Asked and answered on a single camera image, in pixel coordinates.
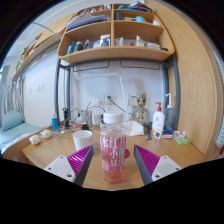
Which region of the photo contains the grey metal desk frame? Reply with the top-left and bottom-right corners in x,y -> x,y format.
54,54 -> 181,131

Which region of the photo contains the teal bed mattress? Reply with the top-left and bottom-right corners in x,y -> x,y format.
0,122 -> 43,153

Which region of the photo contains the thin white desk lamp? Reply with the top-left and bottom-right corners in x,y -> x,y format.
77,72 -> 130,122

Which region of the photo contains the white paper cup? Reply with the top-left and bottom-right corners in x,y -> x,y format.
72,129 -> 94,152

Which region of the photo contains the teal pillow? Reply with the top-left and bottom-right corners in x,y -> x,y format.
1,110 -> 25,132

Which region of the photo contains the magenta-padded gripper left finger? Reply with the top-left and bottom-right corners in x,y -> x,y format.
43,144 -> 95,187

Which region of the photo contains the clear pink-labelled drink bottle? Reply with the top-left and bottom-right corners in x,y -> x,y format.
99,111 -> 128,185

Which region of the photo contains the wooden shelf unit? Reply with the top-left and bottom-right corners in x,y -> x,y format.
56,2 -> 176,65

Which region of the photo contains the black electric shaver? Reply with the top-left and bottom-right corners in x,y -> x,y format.
62,107 -> 72,129

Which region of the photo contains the white tissue pack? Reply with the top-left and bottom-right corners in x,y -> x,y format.
122,119 -> 145,137

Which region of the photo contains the blue white-capped bottle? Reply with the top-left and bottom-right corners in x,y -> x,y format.
50,112 -> 60,132

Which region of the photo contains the metal cup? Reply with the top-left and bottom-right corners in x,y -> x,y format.
83,109 -> 94,125

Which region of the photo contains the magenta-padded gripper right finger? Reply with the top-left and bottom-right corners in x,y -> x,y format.
133,144 -> 183,186

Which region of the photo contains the dark blue box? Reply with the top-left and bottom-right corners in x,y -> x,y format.
162,128 -> 175,139

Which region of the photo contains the clear blue spray bottle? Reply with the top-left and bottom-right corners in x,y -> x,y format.
163,93 -> 176,131

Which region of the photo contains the small round white object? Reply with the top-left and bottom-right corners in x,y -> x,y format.
28,134 -> 42,146
40,129 -> 53,140

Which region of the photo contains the green packet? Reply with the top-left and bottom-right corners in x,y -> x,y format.
175,137 -> 192,146

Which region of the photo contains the white red-pump dispenser bottle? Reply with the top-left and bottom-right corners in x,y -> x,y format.
151,101 -> 166,139

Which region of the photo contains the wooden tree-creature figurine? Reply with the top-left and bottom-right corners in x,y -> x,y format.
133,92 -> 151,126

